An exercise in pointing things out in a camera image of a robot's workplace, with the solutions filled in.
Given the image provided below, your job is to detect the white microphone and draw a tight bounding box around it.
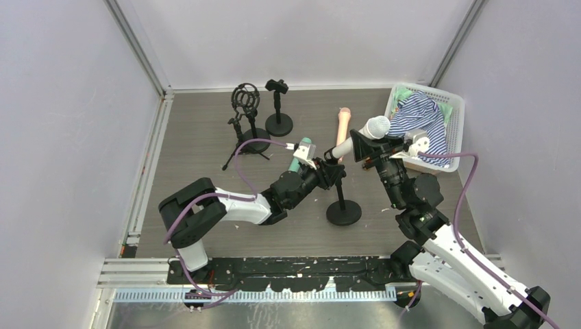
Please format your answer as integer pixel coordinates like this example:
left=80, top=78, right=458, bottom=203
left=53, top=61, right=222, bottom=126
left=324, top=116, right=391, bottom=161

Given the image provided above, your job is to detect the pink microphone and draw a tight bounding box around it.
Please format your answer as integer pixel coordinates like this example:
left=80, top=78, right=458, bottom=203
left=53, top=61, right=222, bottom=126
left=336, top=107, right=351, bottom=146

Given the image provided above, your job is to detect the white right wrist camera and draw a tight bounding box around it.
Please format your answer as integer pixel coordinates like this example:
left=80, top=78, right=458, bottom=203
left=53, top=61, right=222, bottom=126
left=391, top=129, right=430, bottom=159

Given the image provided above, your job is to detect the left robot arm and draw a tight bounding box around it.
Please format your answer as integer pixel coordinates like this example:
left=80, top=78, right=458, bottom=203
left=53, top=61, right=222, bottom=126
left=158, top=158, right=346, bottom=272

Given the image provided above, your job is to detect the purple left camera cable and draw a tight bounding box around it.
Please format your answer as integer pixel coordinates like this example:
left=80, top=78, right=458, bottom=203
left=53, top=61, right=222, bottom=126
left=163, top=138, right=296, bottom=310

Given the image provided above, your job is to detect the black stand with clip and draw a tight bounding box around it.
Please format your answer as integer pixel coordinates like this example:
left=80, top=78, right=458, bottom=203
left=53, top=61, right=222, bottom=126
left=265, top=79, right=293, bottom=137

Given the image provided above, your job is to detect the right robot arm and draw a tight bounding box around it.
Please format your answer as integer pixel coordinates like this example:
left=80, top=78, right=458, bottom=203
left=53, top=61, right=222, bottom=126
left=350, top=130, right=551, bottom=328

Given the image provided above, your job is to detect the blue striped cloth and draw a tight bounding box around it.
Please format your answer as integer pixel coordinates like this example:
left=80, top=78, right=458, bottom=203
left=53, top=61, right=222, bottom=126
left=388, top=90, right=446, bottom=155

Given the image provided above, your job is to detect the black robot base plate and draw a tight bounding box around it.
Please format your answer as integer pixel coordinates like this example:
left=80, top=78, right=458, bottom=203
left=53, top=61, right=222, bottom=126
left=190, top=256, right=415, bottom=293

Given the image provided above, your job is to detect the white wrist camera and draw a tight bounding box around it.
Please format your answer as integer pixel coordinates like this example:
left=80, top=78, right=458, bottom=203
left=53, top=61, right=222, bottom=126
left=286, top=141, right=317, bottom=169
left=391, top=129, right=430, bottom=159

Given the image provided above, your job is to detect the green cloth in basket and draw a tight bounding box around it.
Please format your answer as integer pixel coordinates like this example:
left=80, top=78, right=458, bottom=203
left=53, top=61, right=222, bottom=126
left=388, top=87, right=453, bottom=125

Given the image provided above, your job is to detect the black shock mount stand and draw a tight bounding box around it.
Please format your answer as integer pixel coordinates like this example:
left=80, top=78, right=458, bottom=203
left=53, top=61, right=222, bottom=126
left=230, top=83, right=270, bottom=142

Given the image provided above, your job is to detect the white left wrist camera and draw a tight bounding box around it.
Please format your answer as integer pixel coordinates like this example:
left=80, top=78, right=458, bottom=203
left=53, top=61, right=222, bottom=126
left=286, top=141, right=317, bottom=169

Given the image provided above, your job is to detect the white plastic basket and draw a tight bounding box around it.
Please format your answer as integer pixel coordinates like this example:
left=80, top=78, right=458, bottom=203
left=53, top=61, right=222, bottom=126
left=385, top=82, right=465, bottom=174

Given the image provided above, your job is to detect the green microphone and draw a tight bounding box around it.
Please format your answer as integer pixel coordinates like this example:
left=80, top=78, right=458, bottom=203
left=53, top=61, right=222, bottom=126
left=288, top=137, right=312, bottom=172

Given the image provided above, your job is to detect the aluminium frame rail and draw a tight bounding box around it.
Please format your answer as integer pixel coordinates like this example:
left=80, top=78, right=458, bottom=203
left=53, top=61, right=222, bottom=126
left=97, top=88, right=175, bottom=289

